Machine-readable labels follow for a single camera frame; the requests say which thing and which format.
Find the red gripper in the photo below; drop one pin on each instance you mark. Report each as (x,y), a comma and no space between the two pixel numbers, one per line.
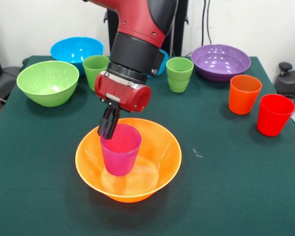
(123,94)

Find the purple cup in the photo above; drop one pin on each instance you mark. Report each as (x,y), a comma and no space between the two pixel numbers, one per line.
(120,157)

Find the orange bowl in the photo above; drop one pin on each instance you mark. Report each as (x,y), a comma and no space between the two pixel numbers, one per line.
(162,147)

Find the green bowl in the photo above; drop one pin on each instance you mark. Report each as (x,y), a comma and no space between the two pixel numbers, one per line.
(48,81)

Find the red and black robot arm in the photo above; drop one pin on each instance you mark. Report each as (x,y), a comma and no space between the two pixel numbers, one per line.
(140,37)

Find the plain green cup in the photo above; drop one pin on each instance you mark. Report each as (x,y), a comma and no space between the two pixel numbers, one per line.
(94,71)

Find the large blue bowl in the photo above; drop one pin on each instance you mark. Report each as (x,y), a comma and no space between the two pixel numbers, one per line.
(73,49)

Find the stepped green cup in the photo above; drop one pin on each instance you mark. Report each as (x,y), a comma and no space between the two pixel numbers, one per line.
(179,81)

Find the small blue bowl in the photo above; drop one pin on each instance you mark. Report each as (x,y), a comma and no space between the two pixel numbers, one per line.
(164,61)

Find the dark green table cloth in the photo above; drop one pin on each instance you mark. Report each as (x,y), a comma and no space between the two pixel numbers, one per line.
(211,184)

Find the purple bowl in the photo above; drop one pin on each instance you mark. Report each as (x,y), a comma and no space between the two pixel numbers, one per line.
(221,64)

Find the orange cup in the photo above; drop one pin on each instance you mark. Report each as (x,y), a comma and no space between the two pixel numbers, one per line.
(242,100)

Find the red cup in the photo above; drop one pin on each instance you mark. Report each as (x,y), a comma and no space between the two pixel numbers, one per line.
(273,123)

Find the grey base with knob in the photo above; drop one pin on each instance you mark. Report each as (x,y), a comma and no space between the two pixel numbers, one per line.
(292,81)

